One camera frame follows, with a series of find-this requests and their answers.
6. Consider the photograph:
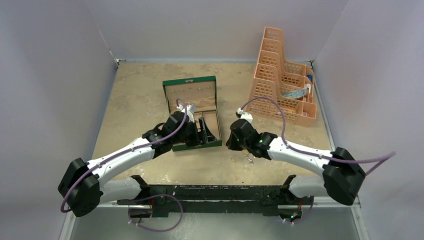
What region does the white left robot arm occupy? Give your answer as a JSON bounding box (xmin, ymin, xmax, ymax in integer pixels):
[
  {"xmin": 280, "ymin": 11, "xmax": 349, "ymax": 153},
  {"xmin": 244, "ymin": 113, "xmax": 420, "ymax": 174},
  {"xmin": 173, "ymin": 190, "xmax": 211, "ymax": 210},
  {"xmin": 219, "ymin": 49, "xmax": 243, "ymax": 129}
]
[{"xmin": 57, "ymin": 110, "xmax": 222, "ymax": 217}]

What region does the green jewelry box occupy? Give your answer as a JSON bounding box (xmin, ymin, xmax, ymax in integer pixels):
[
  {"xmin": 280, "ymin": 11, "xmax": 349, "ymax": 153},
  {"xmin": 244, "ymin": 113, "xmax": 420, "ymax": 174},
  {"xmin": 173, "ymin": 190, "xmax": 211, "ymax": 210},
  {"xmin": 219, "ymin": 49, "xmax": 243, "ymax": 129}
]
[{"xmin": 162, "ymin": 75, "xmax": 223, "ymax": 152}]

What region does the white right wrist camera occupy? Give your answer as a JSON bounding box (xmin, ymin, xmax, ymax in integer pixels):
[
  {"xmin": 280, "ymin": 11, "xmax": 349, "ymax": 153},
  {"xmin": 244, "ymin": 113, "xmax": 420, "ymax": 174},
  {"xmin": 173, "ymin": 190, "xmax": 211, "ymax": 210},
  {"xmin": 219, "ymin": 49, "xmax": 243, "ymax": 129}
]
[{"xmin": 235, "ymin": 108, "xmax": 253, "ymax": 124}]

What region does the peach plastic file organizer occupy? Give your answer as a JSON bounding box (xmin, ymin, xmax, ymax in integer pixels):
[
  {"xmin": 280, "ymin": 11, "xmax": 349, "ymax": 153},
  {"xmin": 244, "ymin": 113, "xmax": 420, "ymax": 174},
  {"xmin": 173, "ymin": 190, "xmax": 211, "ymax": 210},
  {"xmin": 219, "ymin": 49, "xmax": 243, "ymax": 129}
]
[{"xmin": 244, "ymin": 26, "xmax": 317, "ymax": 127}]

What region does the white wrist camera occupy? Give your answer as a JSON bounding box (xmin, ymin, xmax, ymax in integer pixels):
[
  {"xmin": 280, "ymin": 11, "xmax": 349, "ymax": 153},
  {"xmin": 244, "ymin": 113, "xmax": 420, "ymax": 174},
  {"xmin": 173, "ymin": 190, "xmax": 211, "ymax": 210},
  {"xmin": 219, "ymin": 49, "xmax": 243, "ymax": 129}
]
[
  {"xmin": 235, "ymin": 108, "xmax": 253, "ymax": 124},
  {"xmin": 177, "ymin": 103, "xmax": 196, "ymax": 123}
]

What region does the silver jewelry piece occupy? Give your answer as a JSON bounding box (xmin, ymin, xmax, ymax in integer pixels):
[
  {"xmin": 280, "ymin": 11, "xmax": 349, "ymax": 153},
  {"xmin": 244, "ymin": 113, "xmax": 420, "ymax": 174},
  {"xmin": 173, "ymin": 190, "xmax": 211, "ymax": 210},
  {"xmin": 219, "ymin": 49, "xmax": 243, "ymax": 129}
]
[{"xmin": 245, "ymin": 154, "xmax": 255, "ymax": 166}]

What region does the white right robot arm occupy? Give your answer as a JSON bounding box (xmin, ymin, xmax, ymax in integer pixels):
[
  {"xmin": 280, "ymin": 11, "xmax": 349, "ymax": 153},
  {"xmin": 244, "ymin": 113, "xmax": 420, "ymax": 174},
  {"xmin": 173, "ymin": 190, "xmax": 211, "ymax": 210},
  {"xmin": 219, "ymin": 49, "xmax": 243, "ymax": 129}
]
[{"xmin": 225, "ymin": 119, "xmax": 366, "ymax": 206}]

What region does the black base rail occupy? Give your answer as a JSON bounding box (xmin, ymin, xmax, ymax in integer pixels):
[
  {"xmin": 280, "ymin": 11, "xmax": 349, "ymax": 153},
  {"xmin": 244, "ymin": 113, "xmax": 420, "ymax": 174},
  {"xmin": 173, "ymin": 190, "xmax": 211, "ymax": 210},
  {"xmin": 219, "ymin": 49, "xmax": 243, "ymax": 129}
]
[{"xmin": 117, "ymin": 175, "xmax": 314, "ymax": 220}]

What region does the blue item in organizer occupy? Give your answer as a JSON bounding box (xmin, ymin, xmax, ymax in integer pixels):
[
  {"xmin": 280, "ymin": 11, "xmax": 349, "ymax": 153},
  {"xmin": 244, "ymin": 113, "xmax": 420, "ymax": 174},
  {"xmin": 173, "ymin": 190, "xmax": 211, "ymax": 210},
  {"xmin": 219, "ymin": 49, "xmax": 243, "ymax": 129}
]
[{"xmin": 281, "ymin": 88, "xmax": 309, "ymax": 99}]

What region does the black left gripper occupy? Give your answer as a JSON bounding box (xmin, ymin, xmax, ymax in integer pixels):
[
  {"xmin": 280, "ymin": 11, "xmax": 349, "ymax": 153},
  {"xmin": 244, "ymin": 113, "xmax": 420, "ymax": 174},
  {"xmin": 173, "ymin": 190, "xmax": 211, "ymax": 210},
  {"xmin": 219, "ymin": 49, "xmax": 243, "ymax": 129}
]
[{"xmin": 172, "ymin": 117, "xmax": 216, "ymax": 148}]

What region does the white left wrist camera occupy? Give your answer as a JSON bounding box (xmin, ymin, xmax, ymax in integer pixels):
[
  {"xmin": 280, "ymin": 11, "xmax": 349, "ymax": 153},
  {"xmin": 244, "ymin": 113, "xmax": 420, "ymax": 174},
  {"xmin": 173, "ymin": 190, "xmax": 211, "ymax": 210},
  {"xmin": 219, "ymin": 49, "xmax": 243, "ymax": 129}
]
[{"xmin": 177, "ymin": 103, "xmax": 196, "ymax": 123}]

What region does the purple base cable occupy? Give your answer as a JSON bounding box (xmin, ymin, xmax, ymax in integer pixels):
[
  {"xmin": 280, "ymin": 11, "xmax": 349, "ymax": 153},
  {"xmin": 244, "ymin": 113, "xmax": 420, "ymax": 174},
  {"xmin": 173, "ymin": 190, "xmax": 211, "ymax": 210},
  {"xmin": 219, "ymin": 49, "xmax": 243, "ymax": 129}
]
[{"xmin": 127, "ymin": 193, "xmax": 184, "ymax": 233}]

